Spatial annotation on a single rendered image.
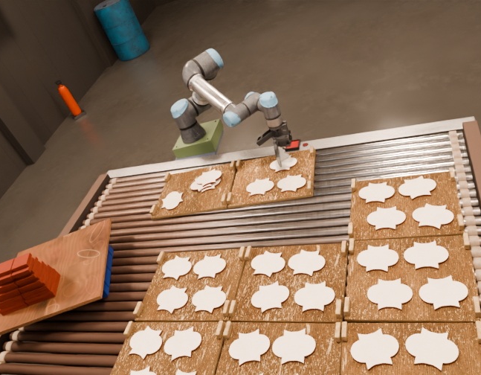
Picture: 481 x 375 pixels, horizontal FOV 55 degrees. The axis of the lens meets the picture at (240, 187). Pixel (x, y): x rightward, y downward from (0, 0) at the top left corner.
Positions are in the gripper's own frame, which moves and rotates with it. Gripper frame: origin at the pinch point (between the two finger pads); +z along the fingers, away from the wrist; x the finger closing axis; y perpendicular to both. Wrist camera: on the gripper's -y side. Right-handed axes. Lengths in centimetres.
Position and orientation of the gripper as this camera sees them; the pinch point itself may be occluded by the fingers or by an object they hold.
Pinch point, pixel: (281, 158)
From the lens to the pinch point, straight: 229.9
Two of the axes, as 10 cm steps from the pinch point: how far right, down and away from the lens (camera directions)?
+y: 9.4, -1.2, -3.2
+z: 3.0, 7.6, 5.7
